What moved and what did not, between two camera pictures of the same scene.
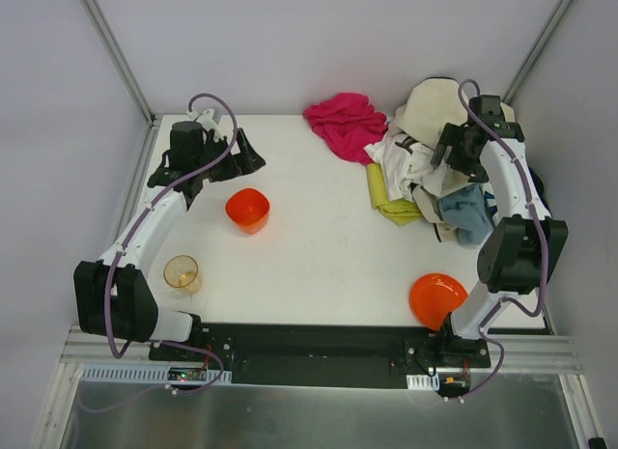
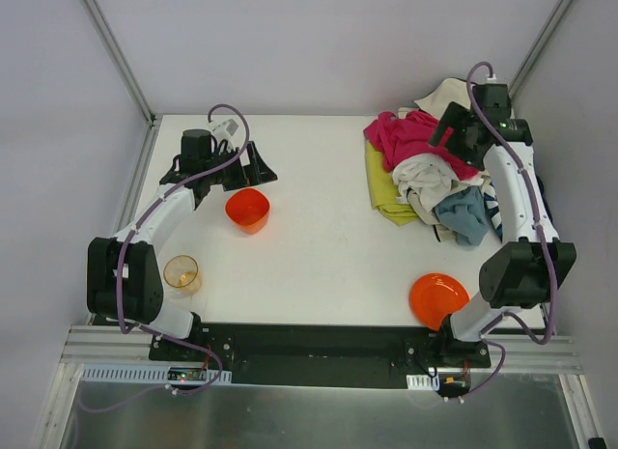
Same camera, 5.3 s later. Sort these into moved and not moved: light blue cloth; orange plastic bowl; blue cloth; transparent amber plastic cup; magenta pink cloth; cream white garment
Moved: cream white garment; magenta pink cloth
Not moved: orange plastic bowl; blue cloth; transparent amber plastic cup; light blue cloth
